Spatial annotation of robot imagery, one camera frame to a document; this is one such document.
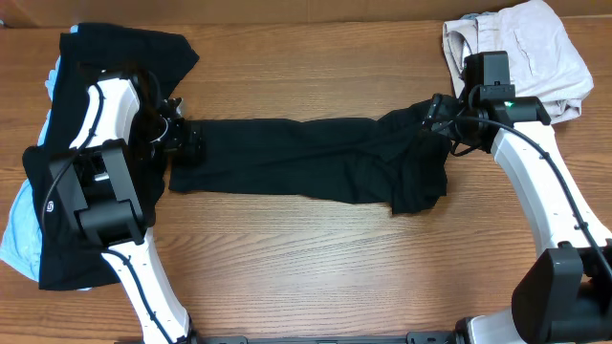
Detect black t-shirt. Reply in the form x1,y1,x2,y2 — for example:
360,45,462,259
169,101,450,214

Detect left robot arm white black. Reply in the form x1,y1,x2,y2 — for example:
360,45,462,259
47,69,204,343

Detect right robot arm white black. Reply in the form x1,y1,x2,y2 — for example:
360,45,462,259
412,51,611,343

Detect folded beige pants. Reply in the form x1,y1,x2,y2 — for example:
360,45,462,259
442,1,594,123

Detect black polo shirt with logo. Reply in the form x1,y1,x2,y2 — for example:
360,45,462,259
21,22,201,291

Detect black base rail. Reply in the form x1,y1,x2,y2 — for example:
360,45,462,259
178,331,467,344

